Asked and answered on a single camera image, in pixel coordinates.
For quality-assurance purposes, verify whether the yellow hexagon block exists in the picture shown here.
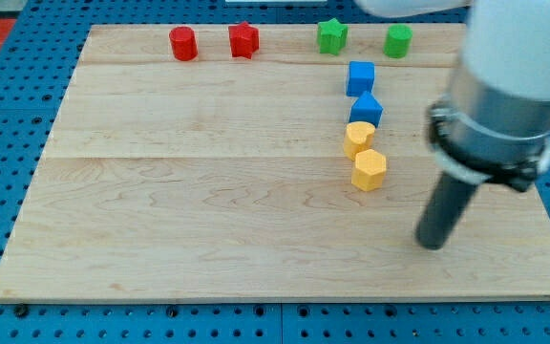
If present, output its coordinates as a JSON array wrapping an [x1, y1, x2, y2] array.
[[350, 149, 388, 191]]

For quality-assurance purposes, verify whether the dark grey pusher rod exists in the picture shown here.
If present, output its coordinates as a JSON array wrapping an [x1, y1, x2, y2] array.
[[415, 172, 477, 250]]

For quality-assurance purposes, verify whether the wooden board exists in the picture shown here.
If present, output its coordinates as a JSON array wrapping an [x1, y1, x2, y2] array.
[[0, 24, 550, 304]]

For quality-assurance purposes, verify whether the blue cube block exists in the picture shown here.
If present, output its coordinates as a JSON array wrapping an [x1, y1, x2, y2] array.
[[346, 61, 375, 97]]

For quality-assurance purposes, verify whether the red star block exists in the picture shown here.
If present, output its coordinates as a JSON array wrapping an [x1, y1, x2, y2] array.
[[228, 21, 260, 59]]

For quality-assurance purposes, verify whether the red cylinder block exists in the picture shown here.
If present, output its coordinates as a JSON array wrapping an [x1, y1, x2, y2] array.
[[169, 26, 198, 61]]

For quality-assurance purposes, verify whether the green cylinder block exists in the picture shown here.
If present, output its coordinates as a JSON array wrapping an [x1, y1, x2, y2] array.
[[383, 24, 413, 58]]

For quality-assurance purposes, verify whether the yellow heart block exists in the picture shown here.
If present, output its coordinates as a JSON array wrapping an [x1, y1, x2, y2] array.
[[343, 121, 376, 161]]

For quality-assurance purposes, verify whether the green star block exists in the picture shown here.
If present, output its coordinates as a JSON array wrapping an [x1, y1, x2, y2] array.
[[316, 18, 349, 55]]

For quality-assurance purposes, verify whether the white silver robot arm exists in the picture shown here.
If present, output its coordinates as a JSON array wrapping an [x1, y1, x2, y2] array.
[[428, 0, 550, 194]]

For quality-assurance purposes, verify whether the blue pentagon block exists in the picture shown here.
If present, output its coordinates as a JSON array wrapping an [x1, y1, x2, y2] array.
[[349, 92, 384, 128]]

